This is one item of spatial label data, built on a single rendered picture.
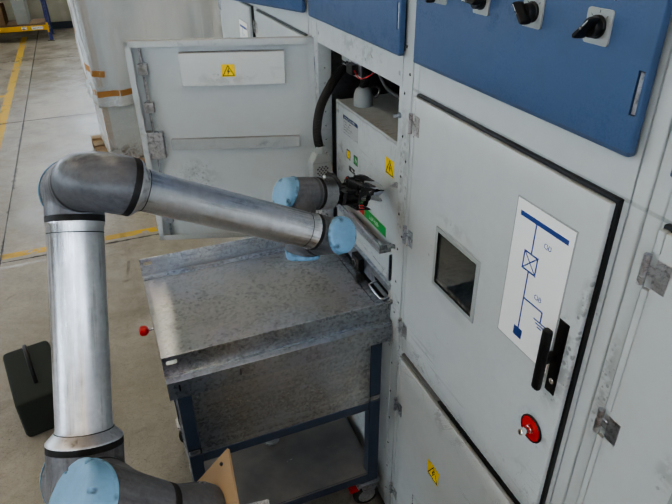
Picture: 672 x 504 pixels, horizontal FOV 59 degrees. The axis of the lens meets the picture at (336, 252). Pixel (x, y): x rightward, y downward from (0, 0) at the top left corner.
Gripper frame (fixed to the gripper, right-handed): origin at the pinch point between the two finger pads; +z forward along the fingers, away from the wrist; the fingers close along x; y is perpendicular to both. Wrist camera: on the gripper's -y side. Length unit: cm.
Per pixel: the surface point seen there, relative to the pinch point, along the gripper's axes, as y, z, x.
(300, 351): 9, -25, -46
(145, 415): -82, -29, -134
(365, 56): -5.8, -10.8, 36.2
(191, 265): -53, -30, -47
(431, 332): 39.7, -9.3, -25.0
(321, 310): -3.3, -9.5, -41.5
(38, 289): -218, -41, -138
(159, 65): -77, -38, 18
